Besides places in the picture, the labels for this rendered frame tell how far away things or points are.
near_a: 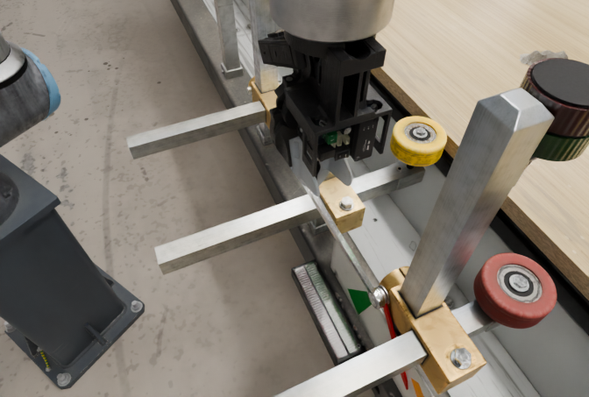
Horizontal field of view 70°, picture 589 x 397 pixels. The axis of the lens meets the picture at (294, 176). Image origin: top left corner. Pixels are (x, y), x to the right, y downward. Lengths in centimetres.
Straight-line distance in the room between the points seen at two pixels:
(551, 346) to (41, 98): 102
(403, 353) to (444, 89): 44
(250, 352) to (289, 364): 13
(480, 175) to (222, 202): 145
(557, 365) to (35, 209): 101
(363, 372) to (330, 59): 33
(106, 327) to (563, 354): 124
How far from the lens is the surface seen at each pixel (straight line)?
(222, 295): 150
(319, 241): 76
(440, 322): 53
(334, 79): 31
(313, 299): 70
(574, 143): 35
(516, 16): 105
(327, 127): 33
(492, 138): 32
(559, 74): 35
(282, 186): 83
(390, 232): 89
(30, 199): 111
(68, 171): 204
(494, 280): 54
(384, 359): 51
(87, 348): 153
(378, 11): 30
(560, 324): 71
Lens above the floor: 134
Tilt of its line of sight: 49 degrees down
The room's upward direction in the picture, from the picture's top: straight up
